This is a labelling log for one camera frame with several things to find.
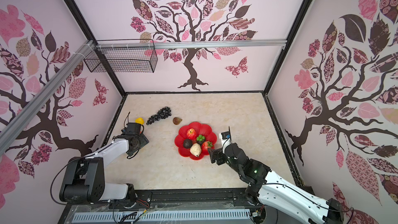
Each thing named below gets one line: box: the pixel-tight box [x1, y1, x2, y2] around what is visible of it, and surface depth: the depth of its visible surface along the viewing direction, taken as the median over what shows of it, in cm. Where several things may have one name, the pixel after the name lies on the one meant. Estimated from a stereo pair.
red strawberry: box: [201, 141, 214, 152], surface depth 88 cm
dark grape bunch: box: [146, 106, 173, 125], surface depth 105 cm
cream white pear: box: [189, 143, 202, 158], surface depth 87 cm
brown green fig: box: [172, 116, 183, 125], surface depth 102 cm
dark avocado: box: [183, 138, 193, 149], surface depth 88 cm
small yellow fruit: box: [134, 117, 145, 125], surface depth 102 cm
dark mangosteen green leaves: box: [196, 134, 206, 146], surface depth 91 cm
